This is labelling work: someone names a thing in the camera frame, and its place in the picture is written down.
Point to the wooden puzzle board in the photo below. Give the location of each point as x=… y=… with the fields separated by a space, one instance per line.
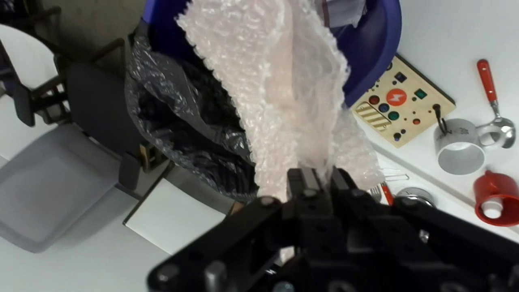
x=402 y=98

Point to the red enamel mug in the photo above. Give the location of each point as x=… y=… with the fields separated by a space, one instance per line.
x=507 y=189

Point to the black garbage bag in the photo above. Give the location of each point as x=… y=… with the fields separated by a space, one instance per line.
x=183 y=124

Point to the blue plastic trash bin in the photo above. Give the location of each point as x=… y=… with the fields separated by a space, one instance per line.
x=373 y=49

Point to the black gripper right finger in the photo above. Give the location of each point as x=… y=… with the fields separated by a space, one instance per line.
x=350 y=203

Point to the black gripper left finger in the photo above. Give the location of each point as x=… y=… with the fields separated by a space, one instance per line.
x=304 y=189

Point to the small metal strainer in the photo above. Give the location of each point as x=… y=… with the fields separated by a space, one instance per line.
x=415 y=195

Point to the steel measuring cup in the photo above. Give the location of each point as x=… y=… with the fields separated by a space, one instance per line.
x=459 y=158

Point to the small white bottle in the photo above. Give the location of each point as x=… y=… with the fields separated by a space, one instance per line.
x=491 y=208

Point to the clear plastic container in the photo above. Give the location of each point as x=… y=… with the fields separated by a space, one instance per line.
x=269 y=82

